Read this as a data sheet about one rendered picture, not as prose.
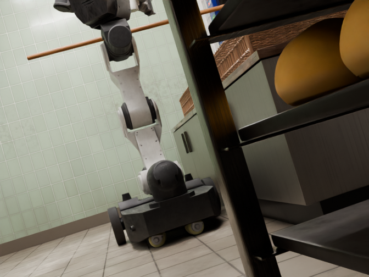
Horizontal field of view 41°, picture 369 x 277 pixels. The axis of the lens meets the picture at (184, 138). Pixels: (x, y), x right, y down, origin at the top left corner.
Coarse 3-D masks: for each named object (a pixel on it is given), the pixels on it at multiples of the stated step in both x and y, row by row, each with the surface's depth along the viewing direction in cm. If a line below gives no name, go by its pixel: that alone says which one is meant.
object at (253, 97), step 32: (256, 64) 149; (256, 96) 158; (192, 128) 290; (320, 128) 145; (352, 128) 147; (192, 160) 326; (256, 160) 179; (288, 160) 146; (320, 160) 144; (352, 160) 146; (256, 192) 192; (288, 192) 155; (320, 192) 144; (352, 192) 145
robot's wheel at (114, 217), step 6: (108, 210) 255; (114, 210) 254; (114, 216) 251; (114, 222) 249; (120, 222) 250; (114, 228) 249; (120, 228) 249; (114, 234) 249; (120, 234) 250; (120, 240) 252
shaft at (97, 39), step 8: (208, 8) 313; (216, 8) 313; (152, 24) 306; (160, 24) 307; (88, 40) 300; (96, 40) 300; (56, 48) 297; (64, 48) 297; (72, 48) 299; (32, 56) 294; (40, 56) 295
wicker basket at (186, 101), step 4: (188, 88) 287; (184, 92) 306; (188, 92) 294; (184, 96) 311; (188, 96) 298; (180, 100) 334; (184, 100) 316; (188, 100) 302; (192, 100) 289; (184, 104) 322; (188, 104) 307; (192, 104) 292; (184, 108) 327; (188, 108) 312; (192, 108) 297; (184, 112) 333; (188, 112) 316; (184, 116) 337
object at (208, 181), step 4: (204, 180) 264; (208, 180) 263; (212, 180) 263; (204, 184) 263; (208, 184) 261; (212, 184) 261; (216, 192) 259; (216, 196) 258; (220, 204) 260; (220, 208) 262
